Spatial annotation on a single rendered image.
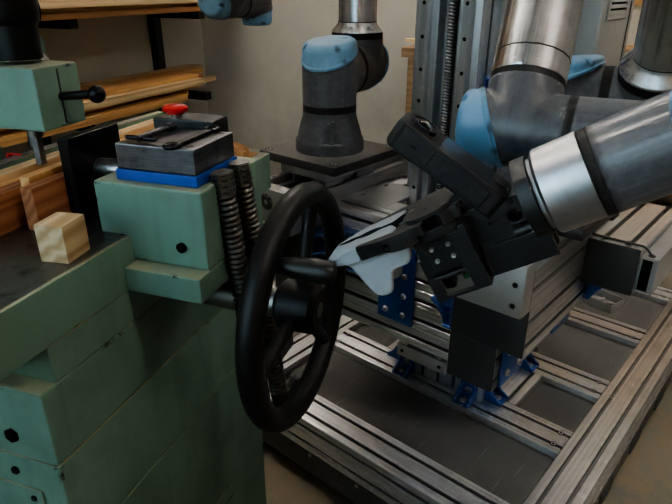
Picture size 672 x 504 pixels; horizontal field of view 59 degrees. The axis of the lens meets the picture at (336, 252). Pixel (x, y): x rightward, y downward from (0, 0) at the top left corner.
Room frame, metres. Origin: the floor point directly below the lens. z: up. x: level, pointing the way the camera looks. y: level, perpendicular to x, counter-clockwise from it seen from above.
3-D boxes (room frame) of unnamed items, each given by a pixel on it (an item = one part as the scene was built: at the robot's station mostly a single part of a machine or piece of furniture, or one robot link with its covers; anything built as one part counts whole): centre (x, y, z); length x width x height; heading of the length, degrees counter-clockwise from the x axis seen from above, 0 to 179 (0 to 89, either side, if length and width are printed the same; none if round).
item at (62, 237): (0.55, 0.28, 0.92); 0.04 x 0.03 x 0.04; 168
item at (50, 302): (0.68, 0.26, 0.87); 0.61 x 0.30 x 0.06; 161
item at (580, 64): (0.97, -0.37, 0.98); 0.13 x 0.12 x 0.14; 64
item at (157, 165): (0.66, 0.17, 0.99); 0.13 x 0.11 x 0.06; 161
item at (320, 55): (1.30, 0.01, 0.98); 0.13 x 0.12 x 0.14; 153
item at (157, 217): (0.66, 0.18, 0.91); 0.15 x 0.14 x 0.09; 161
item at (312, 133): (1.29, 0.01, 0.87); 0.15 x 0.15 x 0.10
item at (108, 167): (0.69, 0.27, 0.95); 0.09 x 0.07 x 0.09; 161
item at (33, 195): (0.69, 0.31, 0.92); 0.17 x 0.02 x 0.05; 161
